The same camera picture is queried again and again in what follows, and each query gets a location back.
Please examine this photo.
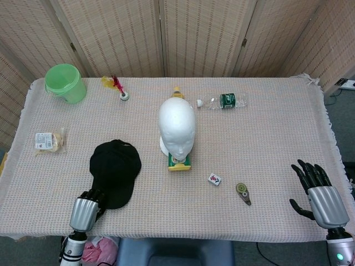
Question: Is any clear snack bag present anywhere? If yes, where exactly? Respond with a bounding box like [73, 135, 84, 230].
[34, 127, 68, 155]

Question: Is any green yellow-lidded container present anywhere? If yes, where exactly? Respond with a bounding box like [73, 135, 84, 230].
[168, 153, 192, 172]

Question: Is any black baseball cap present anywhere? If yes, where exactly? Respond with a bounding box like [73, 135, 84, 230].
[89, 139, 142, 210]

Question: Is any correction tape dispenser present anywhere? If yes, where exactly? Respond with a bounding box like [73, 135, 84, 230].
[235, 182, 252, 206]

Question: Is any white foam mannequin head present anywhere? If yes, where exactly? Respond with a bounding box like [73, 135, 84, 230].
[158, 98, 196, 164]

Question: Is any blue seat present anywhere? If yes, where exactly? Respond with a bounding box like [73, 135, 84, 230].
[115, 237, 236, 266]

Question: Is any yellow cardboard piece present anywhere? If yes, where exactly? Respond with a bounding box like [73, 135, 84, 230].
[0, 151, 9, 177]

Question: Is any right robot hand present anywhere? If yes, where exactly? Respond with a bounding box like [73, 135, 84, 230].
[289, 159, 350, 229]

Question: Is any pink woven tablecloth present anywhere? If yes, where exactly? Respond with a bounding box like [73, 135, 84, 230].
[0, 73, 355, 241]

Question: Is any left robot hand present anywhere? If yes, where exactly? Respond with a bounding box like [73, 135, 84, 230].
[69, 189, 107, 233]

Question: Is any black floor cable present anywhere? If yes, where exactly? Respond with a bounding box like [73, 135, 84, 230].
[256, 242, 281, 266]

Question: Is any green plastic bucket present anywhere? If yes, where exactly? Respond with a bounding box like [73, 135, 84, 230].
[44, 63, 88, 105]

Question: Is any clear bottle green label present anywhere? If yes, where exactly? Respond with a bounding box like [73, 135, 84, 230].
[196, 93, 249, 110]

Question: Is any feather shuttlecock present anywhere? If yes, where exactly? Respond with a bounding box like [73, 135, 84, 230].
[101, 75, 130, 101]

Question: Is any white power strip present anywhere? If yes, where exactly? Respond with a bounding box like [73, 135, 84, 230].
[334, 78, 355, 90]

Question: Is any pink plastic bag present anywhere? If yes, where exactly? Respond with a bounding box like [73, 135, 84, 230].
[82, 236, 119, 264]

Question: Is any yellow bottle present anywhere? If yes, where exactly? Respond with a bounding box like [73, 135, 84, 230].
[171, 86, 186, 100]

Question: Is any white mahjong tile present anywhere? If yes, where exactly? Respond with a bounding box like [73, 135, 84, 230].
[207, 172, 223, 187]

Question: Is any beige folding screen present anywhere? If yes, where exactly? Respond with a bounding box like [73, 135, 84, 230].
[0, 0, 355, 149]

